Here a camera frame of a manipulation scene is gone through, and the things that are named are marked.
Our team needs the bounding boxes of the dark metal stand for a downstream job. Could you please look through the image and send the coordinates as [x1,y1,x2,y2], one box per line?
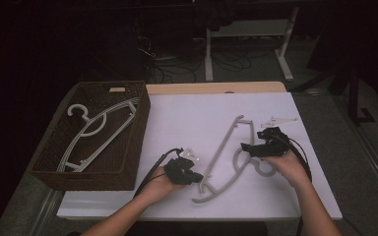
[346,62,377,127]

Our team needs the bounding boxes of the white table mat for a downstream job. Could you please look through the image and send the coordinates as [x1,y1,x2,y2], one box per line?
[56,91,344,220]

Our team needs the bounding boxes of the person's right hand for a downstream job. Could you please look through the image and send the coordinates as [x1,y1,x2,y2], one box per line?
[261,148,312,191]

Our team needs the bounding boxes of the brown woven basket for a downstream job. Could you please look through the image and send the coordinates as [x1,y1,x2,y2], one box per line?
[30,81,152,192]

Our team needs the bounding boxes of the black floor cables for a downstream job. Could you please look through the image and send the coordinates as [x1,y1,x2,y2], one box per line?
[136,32,260,85]

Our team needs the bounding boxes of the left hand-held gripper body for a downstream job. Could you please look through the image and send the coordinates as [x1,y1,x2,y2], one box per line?
[162,147,201,187]

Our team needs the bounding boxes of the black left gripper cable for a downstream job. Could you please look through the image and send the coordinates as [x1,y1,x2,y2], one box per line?
[132,147,184,199]

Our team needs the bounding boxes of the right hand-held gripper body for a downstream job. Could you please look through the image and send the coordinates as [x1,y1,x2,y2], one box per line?
[256,116,299,159]

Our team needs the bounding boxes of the dark cloth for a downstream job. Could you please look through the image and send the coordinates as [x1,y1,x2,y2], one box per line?
[194,0,238,32]

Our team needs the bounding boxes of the white metal table frame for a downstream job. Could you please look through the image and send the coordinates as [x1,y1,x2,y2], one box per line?
[204,5,300,83]

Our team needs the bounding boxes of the person's left hand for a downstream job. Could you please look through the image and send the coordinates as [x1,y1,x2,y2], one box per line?
[140,166,192,207]

